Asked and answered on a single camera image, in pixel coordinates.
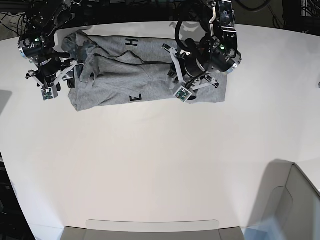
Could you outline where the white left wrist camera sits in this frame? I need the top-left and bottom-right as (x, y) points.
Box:
(162, 44), (220, 102)

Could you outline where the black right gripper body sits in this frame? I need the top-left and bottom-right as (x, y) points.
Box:
(35, 57), (73, 87)

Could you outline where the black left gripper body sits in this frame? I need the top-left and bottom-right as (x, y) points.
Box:
(178, 53), (211, 84)

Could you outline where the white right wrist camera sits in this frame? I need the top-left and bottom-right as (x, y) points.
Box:
(25, 60), (84, 101)

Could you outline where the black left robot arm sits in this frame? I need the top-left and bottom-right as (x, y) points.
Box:
(168, 0), (242, 83)

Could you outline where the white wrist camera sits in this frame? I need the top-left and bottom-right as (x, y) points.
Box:
(162, 44), (220, 102)
(25, 60), (84, 101)

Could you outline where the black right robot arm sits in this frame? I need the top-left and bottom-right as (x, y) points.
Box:
(17, 0), (81, 91)

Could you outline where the grey bin at right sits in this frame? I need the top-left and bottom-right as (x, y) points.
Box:
(243, 159), (320, 240)

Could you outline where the grey T-shirt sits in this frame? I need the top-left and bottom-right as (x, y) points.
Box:
(61, 29), (229, 113)

